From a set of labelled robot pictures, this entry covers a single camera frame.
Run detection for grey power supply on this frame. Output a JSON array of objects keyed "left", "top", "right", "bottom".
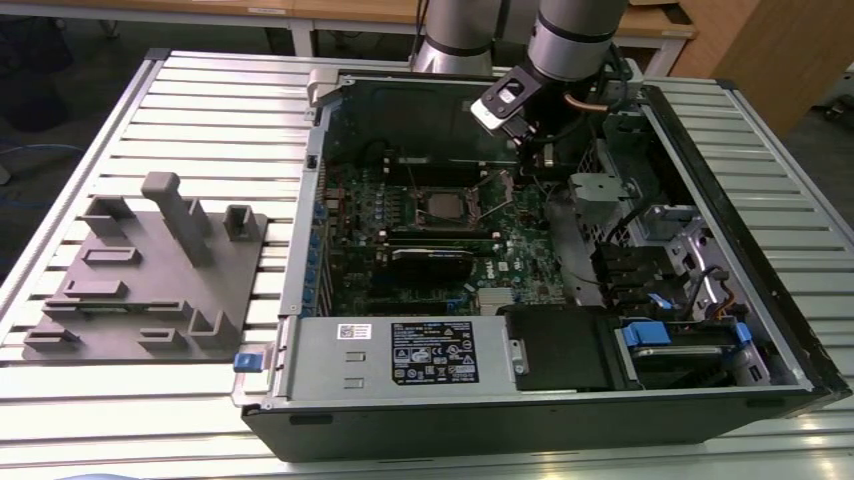
[{"left": 266, "top": 315, "right": 529, "bottom": 401}]

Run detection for copper coloured tube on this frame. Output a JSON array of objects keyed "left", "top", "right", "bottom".
[{"left": 564, "top": 91, "right": 610, "bottom": 110}]

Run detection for metal socket cover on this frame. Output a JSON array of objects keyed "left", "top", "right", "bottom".
[{"left": 473, "top": 171, "right": 526, "bottom": 225}]

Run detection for wooden cabinet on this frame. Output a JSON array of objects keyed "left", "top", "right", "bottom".
[{"left": 710, "top": 0, "right": 854, "bottom": 146}]

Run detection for black graphics card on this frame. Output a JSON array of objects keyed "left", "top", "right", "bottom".
[{"left": 390, "top": 247, "right": 477, "bottom": 286}]

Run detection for grey parts rack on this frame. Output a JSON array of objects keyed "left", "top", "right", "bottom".
[{"left": 22, "top": 171, "right": 270, "bottom": 362}]

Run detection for disk with blue carrier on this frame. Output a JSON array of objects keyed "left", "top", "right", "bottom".
[{"left": 617, "top": 319, "right": 760, "bottom": 392}]

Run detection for black RAM slot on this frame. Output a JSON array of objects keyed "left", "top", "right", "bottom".
[
  {"left": 386, "top": 235, "right": 504, "bottom": 248},
  {"left": 389, "top": 225, "right": 504, "bottom": 237}
]

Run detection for black PC case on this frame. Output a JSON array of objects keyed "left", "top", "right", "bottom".
[{"left": 230, "top": 67, "right": 854, "bottom": 464}]

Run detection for black expansion slot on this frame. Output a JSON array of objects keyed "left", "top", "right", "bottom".
[{"left": 366, "top": 298, "right": 469, "bottom": 315}]

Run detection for blue floor cable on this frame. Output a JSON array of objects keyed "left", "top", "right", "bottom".
[{"left": 0, "top": 141, "right": 89, "bottom": 157}]

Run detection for wooden desk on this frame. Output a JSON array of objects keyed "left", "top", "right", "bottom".
[
  {"left": 293, "top": 0, "right": 701, "bottom": 76},
  {"left": 0, "top": 0, "right": 316, "bottom": 56}
]

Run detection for grey flat strip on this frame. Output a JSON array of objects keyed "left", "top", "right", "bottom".
[{"left": 545, "top": 197, "right": 606, "bottom": 307}]

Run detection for metal drive cage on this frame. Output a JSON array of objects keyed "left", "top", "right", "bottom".
[{"left": 566, "top": 110, "right": 672, "bottom": 237}]

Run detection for green motherboard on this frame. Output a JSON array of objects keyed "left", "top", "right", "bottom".
[{"left": 318, "top": 158, "right": 584, "bottom": 319}]

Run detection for silver green CPU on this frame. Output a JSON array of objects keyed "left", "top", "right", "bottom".
[{"left": 426, "top": 193, "right": 464, "bottom": 215}]

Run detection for CPU socket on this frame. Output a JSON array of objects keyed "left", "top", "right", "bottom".
[{"left": 413, "top": 187, "right": 493, "bottom": 229}]

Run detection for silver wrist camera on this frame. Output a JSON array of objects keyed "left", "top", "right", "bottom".
[{"left": 469, "top": 74, "right": 544, "bottom": 135}]

